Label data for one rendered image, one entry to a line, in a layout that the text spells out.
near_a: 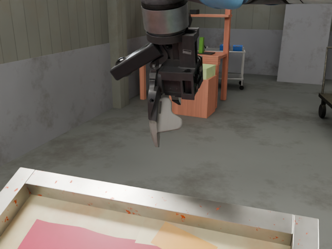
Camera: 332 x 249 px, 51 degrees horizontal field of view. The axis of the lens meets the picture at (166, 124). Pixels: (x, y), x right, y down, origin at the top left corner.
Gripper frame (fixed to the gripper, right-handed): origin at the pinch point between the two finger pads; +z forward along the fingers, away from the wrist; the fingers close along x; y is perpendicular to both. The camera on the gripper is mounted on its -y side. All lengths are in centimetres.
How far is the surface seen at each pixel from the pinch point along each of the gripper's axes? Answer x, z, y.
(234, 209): -13.5, 6.2, 16.0
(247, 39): 793, 310, -72
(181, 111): 396, 271, -128
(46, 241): -24.6, 10.8, -15.9
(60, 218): -19.6, 10.3, -16.0
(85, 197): -16.0, 7.3, -11.7
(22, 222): -22.1, 10.5, -22.9
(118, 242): -21.8, 10.5, -2.8
